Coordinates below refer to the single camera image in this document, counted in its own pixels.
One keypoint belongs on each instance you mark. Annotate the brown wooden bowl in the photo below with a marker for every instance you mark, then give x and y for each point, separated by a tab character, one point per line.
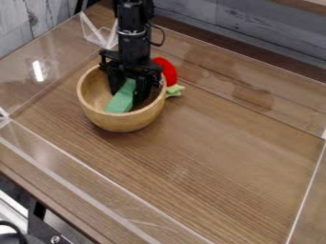
93	96

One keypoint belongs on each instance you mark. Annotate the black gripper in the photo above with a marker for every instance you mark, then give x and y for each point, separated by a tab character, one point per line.
129	62

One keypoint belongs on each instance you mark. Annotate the clear acrylic corner bracket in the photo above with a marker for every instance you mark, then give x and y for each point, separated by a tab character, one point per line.
104	37

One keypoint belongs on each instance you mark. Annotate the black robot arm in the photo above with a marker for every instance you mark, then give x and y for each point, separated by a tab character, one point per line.
133	15

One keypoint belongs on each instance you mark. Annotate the green rectangular block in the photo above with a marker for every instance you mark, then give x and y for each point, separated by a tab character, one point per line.
121	100

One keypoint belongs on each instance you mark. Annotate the red plush strawberry toy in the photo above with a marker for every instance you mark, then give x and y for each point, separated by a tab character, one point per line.
173	88

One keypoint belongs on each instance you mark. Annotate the black metal table frame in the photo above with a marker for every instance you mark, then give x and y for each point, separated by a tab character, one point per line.
38	229

